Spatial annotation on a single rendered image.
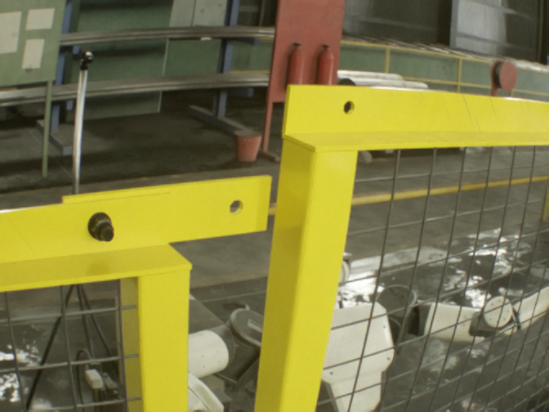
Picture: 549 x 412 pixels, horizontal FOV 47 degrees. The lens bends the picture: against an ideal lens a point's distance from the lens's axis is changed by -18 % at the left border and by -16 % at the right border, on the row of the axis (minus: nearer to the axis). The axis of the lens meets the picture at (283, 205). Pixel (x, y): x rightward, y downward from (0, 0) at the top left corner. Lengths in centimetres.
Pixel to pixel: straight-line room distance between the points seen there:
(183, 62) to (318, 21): 306
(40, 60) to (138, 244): 609
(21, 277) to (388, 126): 41
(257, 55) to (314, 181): 1063
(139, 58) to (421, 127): 893
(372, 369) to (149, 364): 99
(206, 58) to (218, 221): 1015
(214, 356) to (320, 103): 79
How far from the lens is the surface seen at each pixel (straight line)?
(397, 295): 173
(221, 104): 929
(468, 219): 697
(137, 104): 977
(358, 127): 71
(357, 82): 953
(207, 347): 137
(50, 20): 666
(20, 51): 662
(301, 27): 803
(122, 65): 956
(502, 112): 89
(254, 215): 68
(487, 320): 169
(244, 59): 1114
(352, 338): 153
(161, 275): 59
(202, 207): 65
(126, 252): 61
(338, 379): 151
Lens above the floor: 204
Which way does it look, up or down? 18 degrees down
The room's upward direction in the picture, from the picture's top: 6 degrees clockwise
